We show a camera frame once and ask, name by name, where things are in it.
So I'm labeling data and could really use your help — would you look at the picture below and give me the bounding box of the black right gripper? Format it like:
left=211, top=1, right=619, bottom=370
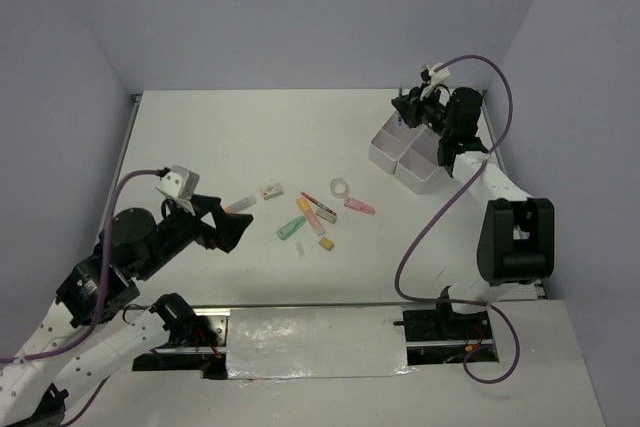
left=393, top=82, right=455, bottom=138

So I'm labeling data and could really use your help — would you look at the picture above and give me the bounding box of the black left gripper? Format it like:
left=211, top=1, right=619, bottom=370
left=136, top=193, right=254, bottom=279

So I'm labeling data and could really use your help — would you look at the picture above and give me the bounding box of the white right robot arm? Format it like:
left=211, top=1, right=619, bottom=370
left=392, top=87, right=555, bottom=338

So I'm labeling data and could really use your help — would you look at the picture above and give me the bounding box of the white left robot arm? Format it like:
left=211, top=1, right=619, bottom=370
left=1, top=195, right=253, bottom=426

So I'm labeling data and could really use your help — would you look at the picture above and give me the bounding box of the orange grey highlighter marker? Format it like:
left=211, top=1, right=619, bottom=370
left=224, top=195, right=257, bottom=213

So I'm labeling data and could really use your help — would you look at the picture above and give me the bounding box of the white left storage container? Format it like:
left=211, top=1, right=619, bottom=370
left=368, top=113, right=424, bottom=175

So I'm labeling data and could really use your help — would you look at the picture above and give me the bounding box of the white storage container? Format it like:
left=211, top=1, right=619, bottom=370
left=368, top=113, right=424, bottom=175
left=395, top=129, right=448, bottom=195

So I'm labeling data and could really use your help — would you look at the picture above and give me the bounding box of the white staples box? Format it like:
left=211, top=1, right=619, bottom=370
left=260, top=183, right=284, bottom=200

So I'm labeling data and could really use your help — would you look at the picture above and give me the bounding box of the white right storage container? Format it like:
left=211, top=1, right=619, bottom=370
left=395, top=129, right=448, bottom=195

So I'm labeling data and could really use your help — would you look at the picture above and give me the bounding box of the yellow pink highlighter marker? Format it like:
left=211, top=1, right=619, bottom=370
left=296, top=197, right=326, bottom=236

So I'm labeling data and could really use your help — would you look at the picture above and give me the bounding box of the white eraser in sleeve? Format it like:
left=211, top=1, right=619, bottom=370
left=316, top=208, right=337, bottom=224

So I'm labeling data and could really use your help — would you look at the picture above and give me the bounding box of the clear adhesive tape roll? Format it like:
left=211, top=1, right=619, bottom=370
left=330, top=178, right=349, bottom=199

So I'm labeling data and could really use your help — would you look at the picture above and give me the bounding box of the yellow eraser block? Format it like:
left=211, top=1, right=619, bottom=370
left=318, top=237, right=334, bottom=251

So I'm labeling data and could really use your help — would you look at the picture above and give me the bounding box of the pink correction tape dispenser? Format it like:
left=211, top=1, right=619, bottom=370
left=343, top=197, right=376, bottom=215

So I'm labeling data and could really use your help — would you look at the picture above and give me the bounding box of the silver foil covered panel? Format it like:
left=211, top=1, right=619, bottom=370
left=226, top=306, right=410, bottom=380

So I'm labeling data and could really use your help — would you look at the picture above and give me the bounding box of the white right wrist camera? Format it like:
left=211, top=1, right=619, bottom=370
left=420, top=62, right=450, bottom=99

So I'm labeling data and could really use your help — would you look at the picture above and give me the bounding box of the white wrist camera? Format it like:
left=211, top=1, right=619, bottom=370
left=155, top=165, right=200, bottom=215
left=420, top=62, right=450, bottom=99

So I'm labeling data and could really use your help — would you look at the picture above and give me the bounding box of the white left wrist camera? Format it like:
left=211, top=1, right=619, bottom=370
left=155, top=165, right=200, bottom=215

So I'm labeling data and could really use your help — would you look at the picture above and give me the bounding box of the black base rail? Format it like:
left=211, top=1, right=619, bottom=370
left=132, top=304, right=498, bottom=381

